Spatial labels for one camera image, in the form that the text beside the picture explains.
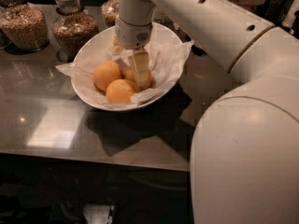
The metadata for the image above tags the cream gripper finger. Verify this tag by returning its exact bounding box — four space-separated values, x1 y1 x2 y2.
129 49 150 90
111 36 124 55

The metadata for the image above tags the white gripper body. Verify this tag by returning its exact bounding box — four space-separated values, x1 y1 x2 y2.
115 16 152 49

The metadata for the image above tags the orange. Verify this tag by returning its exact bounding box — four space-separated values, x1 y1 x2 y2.
93 61 123 91
124 67 153 91
106 79 140 103

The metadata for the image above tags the glass cereal jar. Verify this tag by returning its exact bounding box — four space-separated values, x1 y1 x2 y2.
0 0 49 52
51 0 99 59
101 0 120 27

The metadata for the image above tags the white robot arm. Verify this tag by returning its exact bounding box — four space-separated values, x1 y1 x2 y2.
116 0 299 224

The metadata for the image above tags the white oval bowl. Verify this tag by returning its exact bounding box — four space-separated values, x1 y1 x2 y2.
70 21 183 112

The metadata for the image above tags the white paper liner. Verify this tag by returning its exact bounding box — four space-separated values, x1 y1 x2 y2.
56 42 192 111

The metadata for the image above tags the glass jar far left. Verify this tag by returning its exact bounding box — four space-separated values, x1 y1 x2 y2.
0 8 11 49

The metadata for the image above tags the dark container back right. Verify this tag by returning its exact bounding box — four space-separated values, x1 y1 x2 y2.
264 0 291 24

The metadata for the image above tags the white object under table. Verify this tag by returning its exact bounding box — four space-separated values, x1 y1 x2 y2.
83 204 115 224

